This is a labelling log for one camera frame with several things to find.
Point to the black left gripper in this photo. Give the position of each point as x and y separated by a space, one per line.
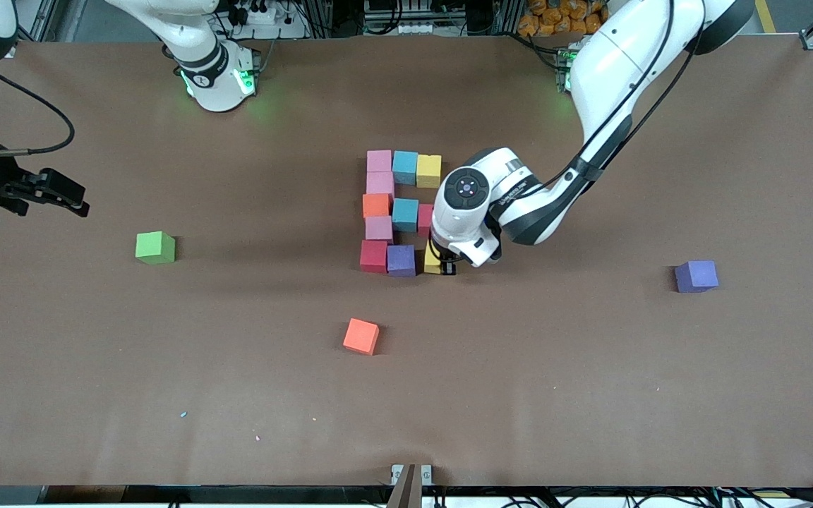
442 258

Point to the yellow foam cube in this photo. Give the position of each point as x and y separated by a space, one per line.
431 262
428 171

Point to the purple foam cube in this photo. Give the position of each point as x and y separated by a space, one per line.
400 260
696 276

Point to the red foam cube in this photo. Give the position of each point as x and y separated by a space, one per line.
425 217
373 256

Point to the cyan foam cube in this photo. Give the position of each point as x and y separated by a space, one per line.
405 214
404 167

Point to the pink foam cube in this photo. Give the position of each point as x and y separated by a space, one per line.
379 228
380 183
379 161

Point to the orange foam cube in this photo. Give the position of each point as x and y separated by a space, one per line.
376 205
361 336

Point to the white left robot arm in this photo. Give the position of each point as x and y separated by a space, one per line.
468 189

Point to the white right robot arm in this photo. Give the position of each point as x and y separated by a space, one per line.
198 49

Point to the green foam cube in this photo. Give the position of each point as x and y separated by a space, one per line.
154 248

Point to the white power strip with plugs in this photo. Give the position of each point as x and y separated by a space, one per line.
260 14

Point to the orange fruit pile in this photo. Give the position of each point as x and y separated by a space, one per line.
555 17

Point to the metal table edge bracket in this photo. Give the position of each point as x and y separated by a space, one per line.
396 473

